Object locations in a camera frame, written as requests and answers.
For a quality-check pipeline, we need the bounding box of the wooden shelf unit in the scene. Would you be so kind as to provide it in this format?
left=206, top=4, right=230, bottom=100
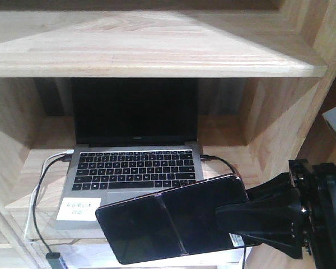
left=0, top=1, right=336, bottom=268

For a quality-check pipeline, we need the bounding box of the silver laptop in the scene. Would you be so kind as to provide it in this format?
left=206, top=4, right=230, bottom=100
left=55, top=78, right=203, bottom=230

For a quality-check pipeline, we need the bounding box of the black left laptop cable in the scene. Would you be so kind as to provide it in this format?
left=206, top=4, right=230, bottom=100
left=32, top=156, right=72, bottom=254

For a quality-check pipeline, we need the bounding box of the black right laptop cable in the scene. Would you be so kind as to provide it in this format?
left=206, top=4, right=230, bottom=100
left=200, top=154, right=241, bottom=180

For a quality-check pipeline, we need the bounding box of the black foldable smartphone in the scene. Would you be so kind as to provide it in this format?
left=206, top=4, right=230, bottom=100
left=95, top=174, right=258, bottom=265

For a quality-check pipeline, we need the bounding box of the white laptop cable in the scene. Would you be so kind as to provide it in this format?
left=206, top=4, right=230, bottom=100
left=24, top=150, right=73, bottom=246

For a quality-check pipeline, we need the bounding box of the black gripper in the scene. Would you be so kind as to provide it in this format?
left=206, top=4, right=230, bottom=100
left=216, top=159, right=336, bottom=268

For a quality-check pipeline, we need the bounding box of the grey usb hub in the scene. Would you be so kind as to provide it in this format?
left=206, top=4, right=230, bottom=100
left=45, top=252, right=68, bottom=269

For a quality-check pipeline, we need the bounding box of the black laptop cable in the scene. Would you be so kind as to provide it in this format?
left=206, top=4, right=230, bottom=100
left=200, top=154, right=241, bottom=180
left=32, top=156, right=72, bottom=254

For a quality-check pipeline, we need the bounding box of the white left paper label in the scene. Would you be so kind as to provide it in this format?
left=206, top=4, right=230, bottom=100
left=57, top=197, right=101, bottom=221

